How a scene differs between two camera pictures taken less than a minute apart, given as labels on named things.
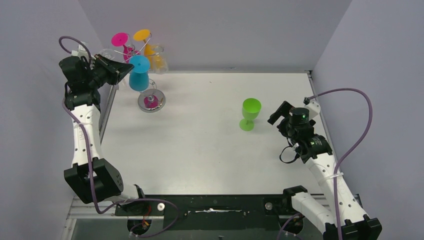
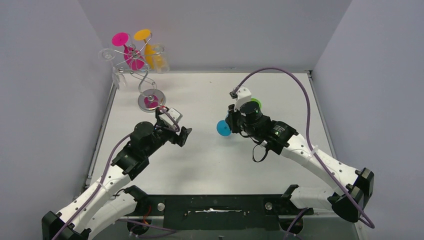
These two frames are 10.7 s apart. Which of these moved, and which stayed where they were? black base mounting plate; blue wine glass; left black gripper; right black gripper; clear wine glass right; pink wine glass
Moved: right black gripper; blue wine glass; left black gripper
Stayed: clear wine glass right; black base mounting plate; pink wine glass
